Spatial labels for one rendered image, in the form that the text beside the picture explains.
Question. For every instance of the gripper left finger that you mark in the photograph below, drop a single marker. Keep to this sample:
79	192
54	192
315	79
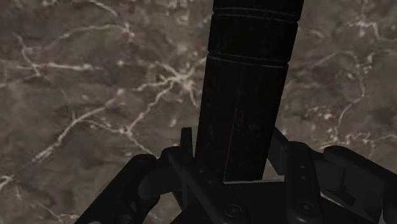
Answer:
161	183

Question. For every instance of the black ridged cylinder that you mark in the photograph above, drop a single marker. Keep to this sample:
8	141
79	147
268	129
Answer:
245	93

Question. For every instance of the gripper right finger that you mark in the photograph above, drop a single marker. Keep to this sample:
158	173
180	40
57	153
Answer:
335	180

